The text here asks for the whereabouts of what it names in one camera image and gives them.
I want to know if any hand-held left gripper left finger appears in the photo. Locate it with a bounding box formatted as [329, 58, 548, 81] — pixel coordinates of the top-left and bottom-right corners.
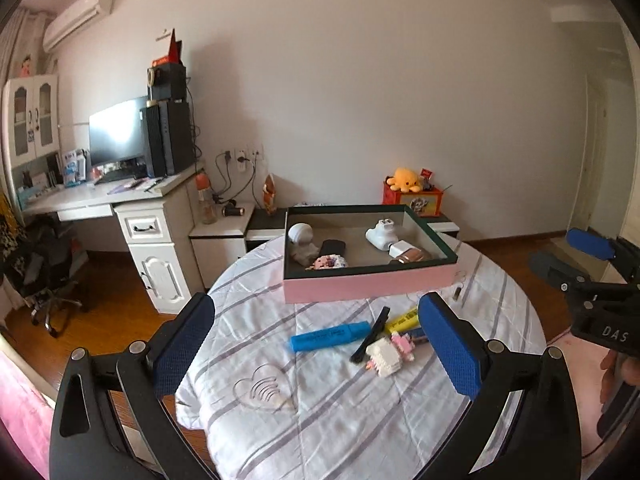
[48, 291, 217, 480]

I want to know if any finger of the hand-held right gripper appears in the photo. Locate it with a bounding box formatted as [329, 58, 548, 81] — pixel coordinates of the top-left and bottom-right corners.
[566, 227, 631, 266]
[529, 251, 594, 289]

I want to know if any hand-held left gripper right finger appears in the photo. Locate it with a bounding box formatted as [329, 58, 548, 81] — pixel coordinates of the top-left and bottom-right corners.
[417, 291, 583, 480]

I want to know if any pink and white block toy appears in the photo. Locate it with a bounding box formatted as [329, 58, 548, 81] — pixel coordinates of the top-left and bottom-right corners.
[391, 331, 417, 364]

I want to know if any yellow highlighter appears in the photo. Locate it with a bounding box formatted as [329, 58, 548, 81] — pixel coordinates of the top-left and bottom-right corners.
[382, 307, 423, 336]

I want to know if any rose gold case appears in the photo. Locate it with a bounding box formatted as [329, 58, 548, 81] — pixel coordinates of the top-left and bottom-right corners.
[390, 250, 431, 265]

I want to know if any pink box with dark rim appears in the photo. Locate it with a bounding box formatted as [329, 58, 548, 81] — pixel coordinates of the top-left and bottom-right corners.
[282, 204, 460, 304]

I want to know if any blue highlighter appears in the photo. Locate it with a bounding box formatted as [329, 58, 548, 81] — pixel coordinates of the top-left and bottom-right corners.
[291, 323, 373, 353]

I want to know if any white toy camera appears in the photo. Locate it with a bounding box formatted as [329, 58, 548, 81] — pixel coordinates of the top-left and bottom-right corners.
[365, 217, 402, 251]

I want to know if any white round toy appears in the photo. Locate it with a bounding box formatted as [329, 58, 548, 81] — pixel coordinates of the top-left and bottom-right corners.
[287, 222, 319, 264]

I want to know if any person's right hand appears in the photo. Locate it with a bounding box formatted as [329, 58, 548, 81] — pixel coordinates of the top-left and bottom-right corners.
[600, 349, 623, 406]

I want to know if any white door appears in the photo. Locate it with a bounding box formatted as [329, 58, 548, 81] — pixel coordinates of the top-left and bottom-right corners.
[582, 75, 613, 233]

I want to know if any white nightstand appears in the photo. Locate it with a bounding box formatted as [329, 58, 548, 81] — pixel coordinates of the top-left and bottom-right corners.
[189, 202, 257, 291]

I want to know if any white wardrobe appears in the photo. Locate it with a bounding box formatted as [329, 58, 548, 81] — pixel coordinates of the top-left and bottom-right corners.
[552, 5, 640, 281]

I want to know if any white grey striped quilt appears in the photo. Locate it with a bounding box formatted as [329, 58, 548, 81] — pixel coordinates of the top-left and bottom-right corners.
[175, 232, 548, 480]

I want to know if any bottle with red cap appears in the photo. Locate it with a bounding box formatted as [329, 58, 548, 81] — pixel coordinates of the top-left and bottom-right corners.
[195, 170, 217, 226]

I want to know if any red toy box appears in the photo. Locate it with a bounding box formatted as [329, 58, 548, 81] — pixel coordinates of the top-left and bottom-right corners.
[382, 182, 446, 217]

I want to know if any black and white low table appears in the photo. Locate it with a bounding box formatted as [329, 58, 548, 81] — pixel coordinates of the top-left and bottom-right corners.
[245, 205, 461, 256]

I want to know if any black office chair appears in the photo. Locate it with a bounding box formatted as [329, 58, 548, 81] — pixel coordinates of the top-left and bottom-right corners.
[10, 215, 91, 338]

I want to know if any purple book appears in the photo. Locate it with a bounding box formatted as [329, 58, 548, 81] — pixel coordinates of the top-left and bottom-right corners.
[107, 179, 151, 195]

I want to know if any pink blanket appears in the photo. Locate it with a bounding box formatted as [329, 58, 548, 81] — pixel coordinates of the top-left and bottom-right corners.
[0, 350, 56, 480]

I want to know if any orange white figurine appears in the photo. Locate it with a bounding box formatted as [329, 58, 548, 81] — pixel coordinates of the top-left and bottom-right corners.
[262, 174, 278, 216]

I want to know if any yellow octopus plush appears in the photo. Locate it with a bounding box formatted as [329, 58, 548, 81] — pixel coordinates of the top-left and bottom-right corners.
[385, 167, 423, 193]

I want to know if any white desk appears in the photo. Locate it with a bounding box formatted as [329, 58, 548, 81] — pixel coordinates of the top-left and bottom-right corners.
[22, 162, 208, 313]

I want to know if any black keyboard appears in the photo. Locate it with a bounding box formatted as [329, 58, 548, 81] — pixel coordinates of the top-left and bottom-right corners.
[95, 167, 151, 183]

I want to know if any grey yellow jacket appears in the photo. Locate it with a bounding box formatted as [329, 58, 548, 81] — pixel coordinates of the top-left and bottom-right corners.
[0, 192, 23, 286]

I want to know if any blue box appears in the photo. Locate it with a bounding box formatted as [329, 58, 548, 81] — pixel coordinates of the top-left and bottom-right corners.
[62, 149, 88, 185]

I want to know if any black computer tower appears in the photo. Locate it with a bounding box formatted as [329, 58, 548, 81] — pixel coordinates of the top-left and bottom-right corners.
[140, 99, 197, 178]

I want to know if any black computer monitor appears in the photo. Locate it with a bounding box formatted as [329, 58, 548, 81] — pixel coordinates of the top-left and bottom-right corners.
[89, 96, 151, 167]

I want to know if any black speaker box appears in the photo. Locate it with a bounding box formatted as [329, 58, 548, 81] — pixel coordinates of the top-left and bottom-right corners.
[147, 63, 188, 102]

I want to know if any red and black card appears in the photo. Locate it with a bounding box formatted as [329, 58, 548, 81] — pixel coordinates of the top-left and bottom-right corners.
[151, 28, 183, 67]

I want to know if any white hutch cabinet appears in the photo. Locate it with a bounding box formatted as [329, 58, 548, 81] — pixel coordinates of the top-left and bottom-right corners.
[2, 74, 61, 196]

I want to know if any beige curtain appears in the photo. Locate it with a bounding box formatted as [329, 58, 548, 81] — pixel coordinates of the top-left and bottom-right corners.
[0, 10, 53, 196]

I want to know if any white air conditioner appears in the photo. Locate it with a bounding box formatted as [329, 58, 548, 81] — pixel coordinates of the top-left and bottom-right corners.
[42, 0, 117, 52]

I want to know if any black cable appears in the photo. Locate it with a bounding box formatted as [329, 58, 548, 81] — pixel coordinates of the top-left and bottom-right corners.
[215, 152, 261, 206]

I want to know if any white wall outlet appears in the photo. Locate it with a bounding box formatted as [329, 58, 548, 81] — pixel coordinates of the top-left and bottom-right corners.
[222, 144, 264, 163]

